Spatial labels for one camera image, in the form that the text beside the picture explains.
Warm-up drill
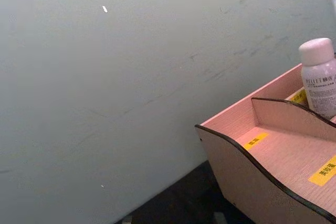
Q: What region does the yellow label sticker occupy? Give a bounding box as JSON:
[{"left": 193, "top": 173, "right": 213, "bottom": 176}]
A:
[
  {"left": 290, "top": 88, "right": 307, "bottom": 105},
  {"left": 243, "top": 132, "right": 269, "bottom": 151},
  {"left": 308, "top": 155, "right": 336, "bottom": 187}
]

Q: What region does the black table cloth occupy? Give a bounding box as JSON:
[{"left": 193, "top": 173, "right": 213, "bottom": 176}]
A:
[{"left": 114, "top": 159, "right": 255, "bottom": 224}]

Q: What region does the pale wooden organizer box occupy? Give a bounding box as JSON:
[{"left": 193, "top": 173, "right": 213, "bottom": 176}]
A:
[{"left": 194, "top": 52, "right": 336, "bottom": 224}]

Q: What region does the white plastic bottle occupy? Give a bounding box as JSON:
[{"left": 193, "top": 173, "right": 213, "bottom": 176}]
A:
[{"left": 298, "top": 37, "right": 336, "bottom": 120}]

